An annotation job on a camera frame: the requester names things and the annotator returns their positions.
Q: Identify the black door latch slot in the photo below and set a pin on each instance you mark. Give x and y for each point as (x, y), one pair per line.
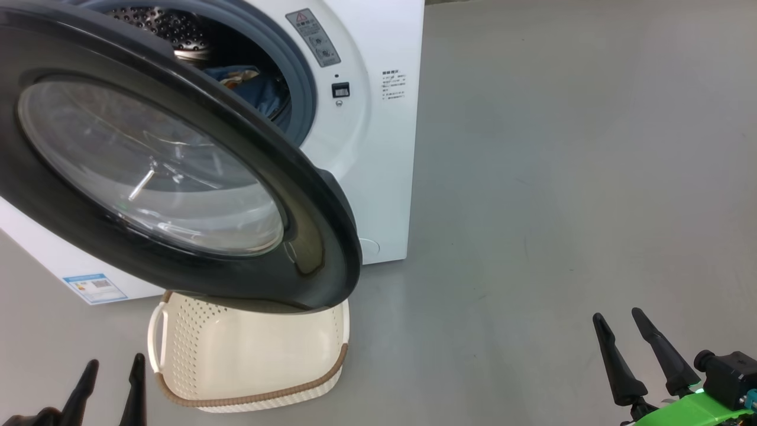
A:
(340, 90)

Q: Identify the cream perforated laundry basket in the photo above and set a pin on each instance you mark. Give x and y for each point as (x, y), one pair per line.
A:
(254, 355)

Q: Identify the grey rubber door gasket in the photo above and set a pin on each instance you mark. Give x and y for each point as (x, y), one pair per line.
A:
(298, 89)

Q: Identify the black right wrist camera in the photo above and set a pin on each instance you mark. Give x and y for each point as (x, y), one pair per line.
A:
(730, 376)

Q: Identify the small black text label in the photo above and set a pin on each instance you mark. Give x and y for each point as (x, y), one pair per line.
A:
(394, 84)

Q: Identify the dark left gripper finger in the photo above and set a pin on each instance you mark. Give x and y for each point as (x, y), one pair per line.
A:
(80, 396)
(135, 396)

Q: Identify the black glass washing machine door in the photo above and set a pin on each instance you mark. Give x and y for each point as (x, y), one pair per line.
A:
(307, 236)

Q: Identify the white front-load washing machine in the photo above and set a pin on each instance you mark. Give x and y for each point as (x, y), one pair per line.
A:
(378, 177)

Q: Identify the blue energy label sticker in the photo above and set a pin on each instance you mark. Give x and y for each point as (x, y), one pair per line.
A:
(94, 288)

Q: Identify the blue printed garment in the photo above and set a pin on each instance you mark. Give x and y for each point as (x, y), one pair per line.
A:
(266, 97)

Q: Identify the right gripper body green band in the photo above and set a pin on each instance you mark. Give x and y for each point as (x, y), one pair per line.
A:
(698, 411)

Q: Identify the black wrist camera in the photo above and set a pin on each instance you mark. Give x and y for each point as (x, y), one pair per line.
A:
(29, 417)
(730, 376)

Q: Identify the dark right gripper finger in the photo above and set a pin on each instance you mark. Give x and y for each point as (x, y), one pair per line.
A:
(615, 367)
(665, 355)

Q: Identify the round white filter cover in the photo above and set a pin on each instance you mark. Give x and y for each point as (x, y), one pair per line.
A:
(371, 251)

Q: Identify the steel washing drum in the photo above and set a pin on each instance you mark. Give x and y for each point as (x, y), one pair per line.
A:
(171, 29)

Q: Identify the grey warning label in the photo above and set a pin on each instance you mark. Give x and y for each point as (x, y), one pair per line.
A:
(313, 38)

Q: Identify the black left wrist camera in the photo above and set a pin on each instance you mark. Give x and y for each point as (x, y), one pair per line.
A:
(29, 417)

